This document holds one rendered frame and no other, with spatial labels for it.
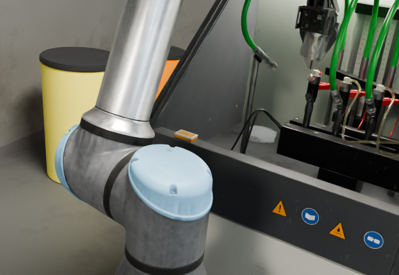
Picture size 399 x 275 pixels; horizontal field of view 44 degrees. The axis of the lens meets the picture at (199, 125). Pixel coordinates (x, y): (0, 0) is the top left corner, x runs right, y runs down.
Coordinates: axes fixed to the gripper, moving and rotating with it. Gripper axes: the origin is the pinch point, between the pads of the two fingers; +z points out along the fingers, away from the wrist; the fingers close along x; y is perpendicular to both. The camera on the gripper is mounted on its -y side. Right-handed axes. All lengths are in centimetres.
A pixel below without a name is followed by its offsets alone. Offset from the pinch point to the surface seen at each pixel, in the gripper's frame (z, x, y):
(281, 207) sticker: 28.5, 5.7, 21.8
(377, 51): -7.7, 16.2, 10.5
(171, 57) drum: 55, -149, -166
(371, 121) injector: 11.5, 16.2, -3.4
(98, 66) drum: 44, -136, -76
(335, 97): 5.5, 8.3, 4.6
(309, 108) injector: 12.6, 0.4, -3.5
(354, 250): 32.1, 23.2, 21.7
